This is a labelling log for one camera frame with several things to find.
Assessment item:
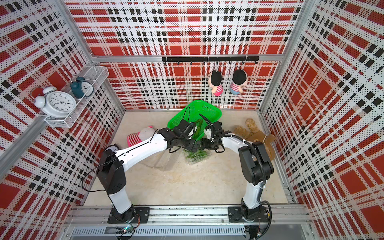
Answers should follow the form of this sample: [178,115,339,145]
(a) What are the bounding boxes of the green plastic basket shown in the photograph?
[167,100,222,140]

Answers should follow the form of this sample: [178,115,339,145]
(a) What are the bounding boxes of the teal alarm clock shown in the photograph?
[70,77,94,99]

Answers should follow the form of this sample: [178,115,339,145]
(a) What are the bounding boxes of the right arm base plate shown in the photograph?
[228,205,269,223]

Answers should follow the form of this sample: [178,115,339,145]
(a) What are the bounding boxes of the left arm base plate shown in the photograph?
[108,206,150,224]

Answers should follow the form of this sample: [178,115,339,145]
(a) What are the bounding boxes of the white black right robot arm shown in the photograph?
[201,120,274,212]

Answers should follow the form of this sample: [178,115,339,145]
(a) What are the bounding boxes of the small circuit board with wires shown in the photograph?
[104,226,134,240]

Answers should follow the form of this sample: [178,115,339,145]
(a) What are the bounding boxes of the pink striped white plush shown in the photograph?
[127,126,155,147]

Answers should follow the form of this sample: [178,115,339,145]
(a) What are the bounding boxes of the brown teddy bear plush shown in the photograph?
[234,119,276,161]

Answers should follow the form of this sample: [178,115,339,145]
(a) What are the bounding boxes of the black hook rail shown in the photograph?
[162,56,260,64]

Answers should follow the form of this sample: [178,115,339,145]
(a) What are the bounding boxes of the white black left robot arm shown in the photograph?
[96,120,200,214]

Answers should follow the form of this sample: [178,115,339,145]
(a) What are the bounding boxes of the hanging doll blue pants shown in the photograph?
[230,70,249,95]

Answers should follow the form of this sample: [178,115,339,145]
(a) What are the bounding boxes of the clear plastic clamshell with peppers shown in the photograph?
[183,150,211,165]

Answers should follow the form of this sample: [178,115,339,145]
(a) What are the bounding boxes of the hanging doll pink striped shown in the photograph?
[208,71,223,97]

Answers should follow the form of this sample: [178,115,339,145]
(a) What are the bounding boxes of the white wire wall shelf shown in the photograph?
[44,66,109,128]

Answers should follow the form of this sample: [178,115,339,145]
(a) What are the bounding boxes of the white twin-bell alarm clock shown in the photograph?
[34,86,77,119]

